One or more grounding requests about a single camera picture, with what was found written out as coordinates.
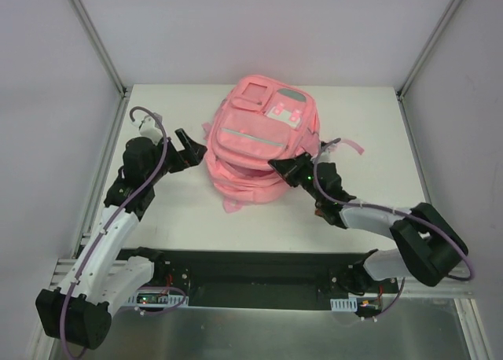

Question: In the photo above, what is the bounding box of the pink student backpack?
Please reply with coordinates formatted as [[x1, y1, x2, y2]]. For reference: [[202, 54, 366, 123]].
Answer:
[[201, 74, 365, 215]]

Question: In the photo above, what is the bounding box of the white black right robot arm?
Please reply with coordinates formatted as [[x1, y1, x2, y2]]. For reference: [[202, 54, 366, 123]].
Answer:
[[268, 152, 468, 295]]

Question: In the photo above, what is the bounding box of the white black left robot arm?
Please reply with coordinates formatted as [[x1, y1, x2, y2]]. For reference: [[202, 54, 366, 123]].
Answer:
[[35, 128, 207, 350]]

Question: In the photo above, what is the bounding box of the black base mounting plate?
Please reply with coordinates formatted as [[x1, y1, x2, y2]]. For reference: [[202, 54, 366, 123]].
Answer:
[[117, 248, 412, 310]]

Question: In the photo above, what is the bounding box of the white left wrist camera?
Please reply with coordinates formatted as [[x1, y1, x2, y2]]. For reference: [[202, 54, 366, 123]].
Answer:
[[138, 115, 163, 143]]

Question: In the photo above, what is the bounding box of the small white cable duct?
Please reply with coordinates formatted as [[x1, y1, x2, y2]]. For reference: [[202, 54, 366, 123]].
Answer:
[[330, 296, 358, 313]]

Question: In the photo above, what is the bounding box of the white slotted cable duct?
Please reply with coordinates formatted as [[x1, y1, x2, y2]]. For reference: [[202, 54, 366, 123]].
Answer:
[[123, 291, 189, 309]]

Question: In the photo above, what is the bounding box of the aluminium frame rail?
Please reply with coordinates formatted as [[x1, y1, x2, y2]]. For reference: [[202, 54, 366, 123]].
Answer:
[[68, 0, 127, 97]]

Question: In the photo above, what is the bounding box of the right aluminium frame post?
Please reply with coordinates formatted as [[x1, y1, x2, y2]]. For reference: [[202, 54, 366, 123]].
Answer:
[[396, 0, 465, 102]]

